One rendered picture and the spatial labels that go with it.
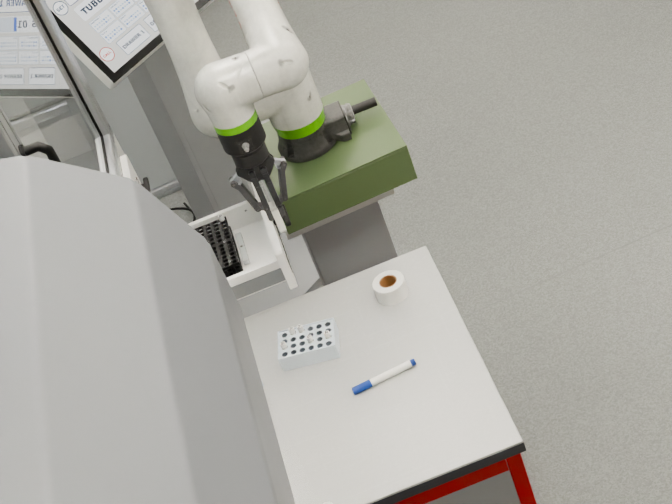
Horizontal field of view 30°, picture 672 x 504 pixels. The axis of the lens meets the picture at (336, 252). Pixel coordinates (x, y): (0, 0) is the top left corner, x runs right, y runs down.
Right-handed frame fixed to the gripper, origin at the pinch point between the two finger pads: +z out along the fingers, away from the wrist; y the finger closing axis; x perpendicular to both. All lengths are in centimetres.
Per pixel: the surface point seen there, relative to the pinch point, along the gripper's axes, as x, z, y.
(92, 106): 50, -14, -33
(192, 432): -125, -70, -11
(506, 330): 35, 93, 45
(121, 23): 93, -11, -22
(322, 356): -29.8, 15.5, -1.6
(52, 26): 50, -37, -32
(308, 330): -22.1, 14.2, -2.5
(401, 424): -54, 17, 8
